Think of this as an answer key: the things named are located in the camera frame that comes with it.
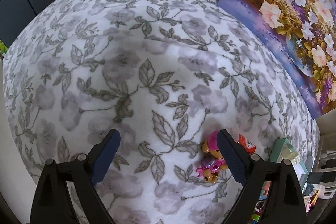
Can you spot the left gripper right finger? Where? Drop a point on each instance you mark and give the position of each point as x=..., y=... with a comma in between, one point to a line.
x=284, y=202

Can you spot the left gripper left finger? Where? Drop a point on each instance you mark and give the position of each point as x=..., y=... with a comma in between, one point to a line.
x=52, y=200

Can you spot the orange blue utility knife toy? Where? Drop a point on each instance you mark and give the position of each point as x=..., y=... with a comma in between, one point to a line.
x=264, y=190

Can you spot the grey floral tablecloth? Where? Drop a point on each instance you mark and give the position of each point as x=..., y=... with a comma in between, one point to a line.
x=165, y=74

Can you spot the brown pink puppy toy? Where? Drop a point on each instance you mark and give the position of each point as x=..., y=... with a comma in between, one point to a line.
x=213, y=162

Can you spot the white cutout shelf rack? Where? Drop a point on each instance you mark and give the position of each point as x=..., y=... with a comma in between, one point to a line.
x=326, y=165

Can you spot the black power adapter plugged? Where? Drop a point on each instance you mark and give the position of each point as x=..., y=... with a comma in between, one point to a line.
x=315, y=177

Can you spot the floral painting canvas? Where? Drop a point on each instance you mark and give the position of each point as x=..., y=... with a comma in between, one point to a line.
x=301, y=35

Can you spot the pile of colourful hair accessories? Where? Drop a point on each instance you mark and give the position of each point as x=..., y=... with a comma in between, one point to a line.
x=310, y=196

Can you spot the orange glue bottle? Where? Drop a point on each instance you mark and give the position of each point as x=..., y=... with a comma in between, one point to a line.
x=247, y=144

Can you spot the colourful block puzzle cube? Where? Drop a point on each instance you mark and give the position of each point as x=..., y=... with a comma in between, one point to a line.
x=255, y=218

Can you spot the teal shallow tray box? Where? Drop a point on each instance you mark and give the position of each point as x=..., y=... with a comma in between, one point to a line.
x=282, y=149

